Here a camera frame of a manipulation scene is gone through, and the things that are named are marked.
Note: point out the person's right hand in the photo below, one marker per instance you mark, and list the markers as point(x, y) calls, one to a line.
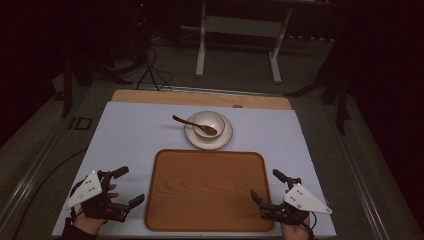
point(295, 230)

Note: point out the brown wooden tray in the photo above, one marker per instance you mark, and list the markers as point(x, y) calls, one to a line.
point(208, 190)

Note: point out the black metal stand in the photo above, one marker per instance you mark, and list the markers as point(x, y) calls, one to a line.
point(340, 106)

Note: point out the black floor socket box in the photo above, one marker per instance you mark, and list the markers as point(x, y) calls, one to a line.
point(80, 123)

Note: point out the brown wooden spoon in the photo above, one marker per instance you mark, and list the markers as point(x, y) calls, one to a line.
point(195, 124)

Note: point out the white metal table frame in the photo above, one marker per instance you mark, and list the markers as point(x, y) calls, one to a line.
point(200, 50)

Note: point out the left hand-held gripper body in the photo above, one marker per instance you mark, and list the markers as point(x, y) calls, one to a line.
point(87, 190)

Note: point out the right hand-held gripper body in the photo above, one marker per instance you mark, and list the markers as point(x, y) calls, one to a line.
point(301, 200)

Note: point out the pale blue table mat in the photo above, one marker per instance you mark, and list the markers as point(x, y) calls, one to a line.
point(133, 133)

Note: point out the white bowl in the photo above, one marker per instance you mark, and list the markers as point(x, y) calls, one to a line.
point(208, 119)

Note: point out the white round plate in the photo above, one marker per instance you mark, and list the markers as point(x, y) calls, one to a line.
point(206, 142)

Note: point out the person's left hand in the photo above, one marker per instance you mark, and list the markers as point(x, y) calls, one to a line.
point(89, 224)

